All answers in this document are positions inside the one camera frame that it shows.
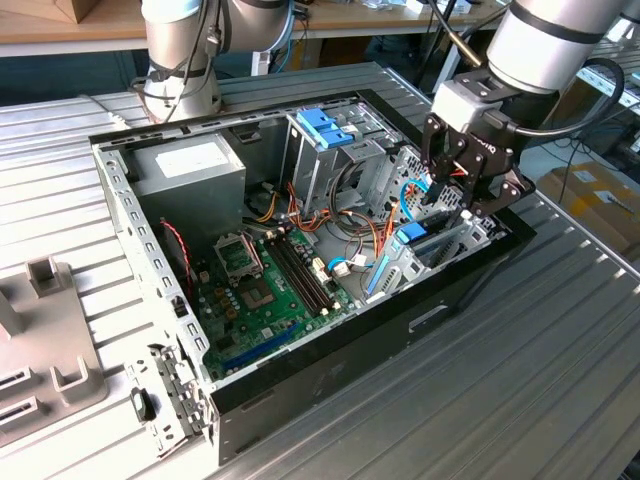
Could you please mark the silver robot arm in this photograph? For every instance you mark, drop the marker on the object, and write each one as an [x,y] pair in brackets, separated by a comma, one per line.
[540,45]

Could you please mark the CPU socket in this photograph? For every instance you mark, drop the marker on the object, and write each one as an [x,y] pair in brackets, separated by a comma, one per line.
[257,295]

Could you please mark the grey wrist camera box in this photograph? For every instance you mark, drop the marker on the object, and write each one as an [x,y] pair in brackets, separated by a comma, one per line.
[457,107]

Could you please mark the blue expansion slot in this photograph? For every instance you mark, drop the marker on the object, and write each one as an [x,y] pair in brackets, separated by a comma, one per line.
[260,350]

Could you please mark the grey metal disk bay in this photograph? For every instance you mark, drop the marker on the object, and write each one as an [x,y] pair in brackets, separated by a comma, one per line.
[405,267]

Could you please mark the open black PC case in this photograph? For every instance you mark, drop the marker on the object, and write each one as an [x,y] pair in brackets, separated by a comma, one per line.
[350,360]

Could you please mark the wooden desk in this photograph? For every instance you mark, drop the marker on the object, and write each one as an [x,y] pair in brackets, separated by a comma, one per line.
[360,21]

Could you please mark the grey power supply unit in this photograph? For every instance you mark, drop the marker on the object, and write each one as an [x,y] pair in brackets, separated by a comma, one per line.
[190,200]

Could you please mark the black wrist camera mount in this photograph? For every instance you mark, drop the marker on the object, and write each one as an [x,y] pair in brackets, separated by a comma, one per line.
[480,82]

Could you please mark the black case release latch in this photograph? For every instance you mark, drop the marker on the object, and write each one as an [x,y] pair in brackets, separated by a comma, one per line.
[142,405]

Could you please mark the metal frame table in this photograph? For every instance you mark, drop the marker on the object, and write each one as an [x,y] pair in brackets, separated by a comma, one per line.
[632,95]

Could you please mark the blue plastic drive latch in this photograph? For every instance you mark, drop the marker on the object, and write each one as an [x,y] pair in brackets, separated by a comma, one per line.
[320,125]

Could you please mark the grey parts rack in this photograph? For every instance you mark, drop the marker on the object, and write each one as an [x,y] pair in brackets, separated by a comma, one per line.
[50,340]

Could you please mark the grey metal drive cage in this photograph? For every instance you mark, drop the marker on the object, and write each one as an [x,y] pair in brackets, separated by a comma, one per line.
[312,175]

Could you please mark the brown wooden box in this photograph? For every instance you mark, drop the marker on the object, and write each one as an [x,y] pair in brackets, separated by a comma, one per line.
[80,9]

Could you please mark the green motherboard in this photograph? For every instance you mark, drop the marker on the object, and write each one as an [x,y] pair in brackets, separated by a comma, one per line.
[280,320]

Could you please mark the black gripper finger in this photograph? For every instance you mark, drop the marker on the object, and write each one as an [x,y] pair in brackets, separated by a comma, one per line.
[505,192]
[431,145]

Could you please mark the cardboard box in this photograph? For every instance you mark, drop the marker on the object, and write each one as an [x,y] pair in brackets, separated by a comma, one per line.
[600,210]

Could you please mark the black RAM slot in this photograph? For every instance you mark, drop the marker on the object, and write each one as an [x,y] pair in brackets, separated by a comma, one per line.
[295,277]
[306,270]

